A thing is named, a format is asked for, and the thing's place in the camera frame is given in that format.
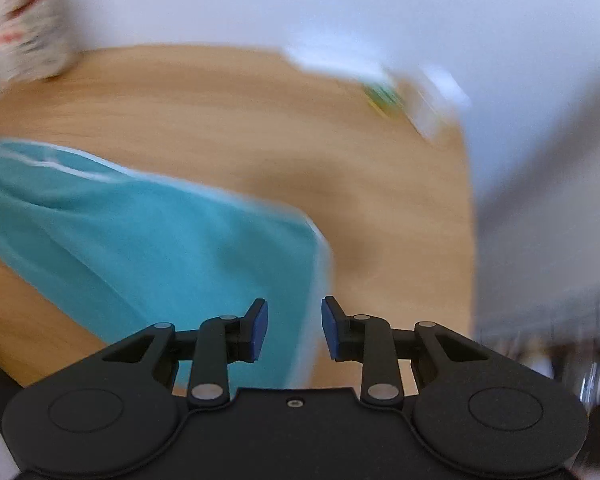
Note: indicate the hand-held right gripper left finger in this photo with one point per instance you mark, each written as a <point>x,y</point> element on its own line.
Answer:
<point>257,330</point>

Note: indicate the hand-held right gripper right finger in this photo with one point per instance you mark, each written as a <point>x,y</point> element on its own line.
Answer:
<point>332,330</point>

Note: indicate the teal towel with pale trim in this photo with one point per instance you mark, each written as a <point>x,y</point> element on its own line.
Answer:
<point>155,240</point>

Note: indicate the small green yellow object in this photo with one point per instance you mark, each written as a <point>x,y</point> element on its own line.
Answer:
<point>382,97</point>

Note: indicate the small white bottle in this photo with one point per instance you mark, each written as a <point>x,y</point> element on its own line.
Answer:
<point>437,105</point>

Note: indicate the white cabinet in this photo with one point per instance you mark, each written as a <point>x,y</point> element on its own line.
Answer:
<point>545,185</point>

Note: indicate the clear plastic water bottle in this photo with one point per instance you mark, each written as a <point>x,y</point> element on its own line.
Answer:
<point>25,45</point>

